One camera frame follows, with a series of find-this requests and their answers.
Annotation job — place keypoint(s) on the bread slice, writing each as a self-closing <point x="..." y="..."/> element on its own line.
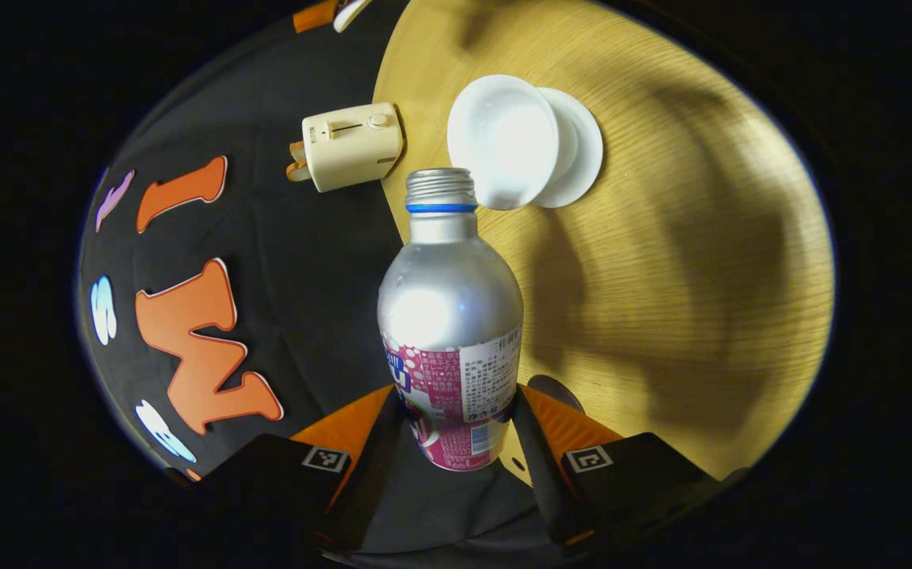
<point x="296" y="167"/>

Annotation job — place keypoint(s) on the white teacup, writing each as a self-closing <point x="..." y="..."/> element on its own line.
<point x="503" y="142"/>

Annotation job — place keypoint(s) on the white saucer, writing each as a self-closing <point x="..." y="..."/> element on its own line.
<point x="586" y="150"/>

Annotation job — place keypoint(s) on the black backdrop cloth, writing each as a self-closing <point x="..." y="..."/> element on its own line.
<point x="306" y="261"/>

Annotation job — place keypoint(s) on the silver water bottle red label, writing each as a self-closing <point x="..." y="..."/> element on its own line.
<point x="448" y="316"/>

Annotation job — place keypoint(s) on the dark round coaster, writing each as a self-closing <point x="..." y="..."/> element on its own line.
<point x="555" y="391"/>

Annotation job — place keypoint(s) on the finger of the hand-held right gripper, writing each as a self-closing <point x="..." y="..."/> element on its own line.
<point x="315" y="16"/>

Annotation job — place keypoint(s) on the white toaster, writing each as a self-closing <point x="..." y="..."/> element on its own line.
<point x="353" y="146"/>

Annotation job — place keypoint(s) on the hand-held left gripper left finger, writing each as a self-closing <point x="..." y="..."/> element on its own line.
<point x="369" y="474"/>

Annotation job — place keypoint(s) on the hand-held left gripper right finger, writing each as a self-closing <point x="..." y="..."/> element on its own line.
<point x="543" y="474"/>

